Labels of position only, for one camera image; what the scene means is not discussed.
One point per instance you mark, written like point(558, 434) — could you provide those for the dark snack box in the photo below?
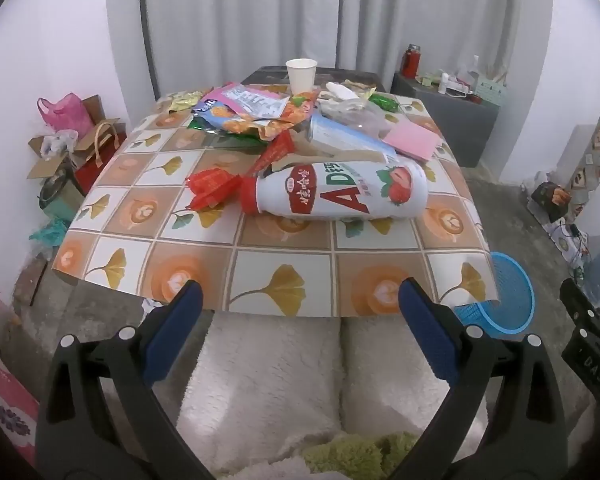
point(547, 202)

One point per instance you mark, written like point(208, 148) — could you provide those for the red snack packet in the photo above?
point(275, 152)

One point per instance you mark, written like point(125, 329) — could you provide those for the red thermos bottle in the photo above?
point(411, 62)

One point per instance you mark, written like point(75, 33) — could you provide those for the crumpled red wrapper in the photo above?
point(210, 187)

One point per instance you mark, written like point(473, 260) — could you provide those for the white paper cup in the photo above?
point(301, 75)

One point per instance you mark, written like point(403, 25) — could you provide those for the red gift bag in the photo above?
point(97, 170)

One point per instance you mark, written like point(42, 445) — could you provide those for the white strawberry drink bottle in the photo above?
point(330, 190)

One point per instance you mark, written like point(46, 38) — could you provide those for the cardboard box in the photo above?
point(47, 160)

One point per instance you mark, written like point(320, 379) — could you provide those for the white plastic bottle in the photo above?
point(474, 67)

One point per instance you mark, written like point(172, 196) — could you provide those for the grey cabinet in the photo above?
point(445, 125)

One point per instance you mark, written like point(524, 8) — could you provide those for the ginkgo leaf printed tablecloth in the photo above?
point(190, 265)

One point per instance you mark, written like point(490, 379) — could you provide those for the pink paper pad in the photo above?
point(411, 140)

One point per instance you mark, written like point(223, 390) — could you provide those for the green fluffy cloth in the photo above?
point(350, 455)

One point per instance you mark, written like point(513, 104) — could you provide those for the orange snack bag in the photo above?
point(300, 107)

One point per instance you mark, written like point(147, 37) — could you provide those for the clear plastic bag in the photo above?
point(352, 112)

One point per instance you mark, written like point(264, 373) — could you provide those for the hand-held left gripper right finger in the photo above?
point(427, 332)

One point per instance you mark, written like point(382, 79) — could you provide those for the teal tissue box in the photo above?
point(490, 91)

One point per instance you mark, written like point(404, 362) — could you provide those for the patterned gift box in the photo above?
point(592, 160)

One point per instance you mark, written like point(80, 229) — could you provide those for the green snack bag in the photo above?
point(215, 132)

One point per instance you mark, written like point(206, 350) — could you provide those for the white tissue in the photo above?
point(341, 90)

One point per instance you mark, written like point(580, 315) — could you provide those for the green candy wrapper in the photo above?
point(384, 102)

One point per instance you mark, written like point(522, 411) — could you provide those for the pink blue snack bag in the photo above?
point(245, 102)

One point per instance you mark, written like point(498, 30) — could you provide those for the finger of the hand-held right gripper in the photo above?
point(577, 305)

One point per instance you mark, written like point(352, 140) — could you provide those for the teal plastic bag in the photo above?
point(50, 232)

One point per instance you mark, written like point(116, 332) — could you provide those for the pink patterned mat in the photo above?
point(5, 400)

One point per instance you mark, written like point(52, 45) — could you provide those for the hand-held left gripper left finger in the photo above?
point(172, 332)

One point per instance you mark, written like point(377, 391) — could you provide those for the pink plastic bag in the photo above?
point(65, 110)

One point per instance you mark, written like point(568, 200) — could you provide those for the grey curtain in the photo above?
point(230, 20)

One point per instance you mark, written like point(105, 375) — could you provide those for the blue plastic wastebasket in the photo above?
point(510, 290)

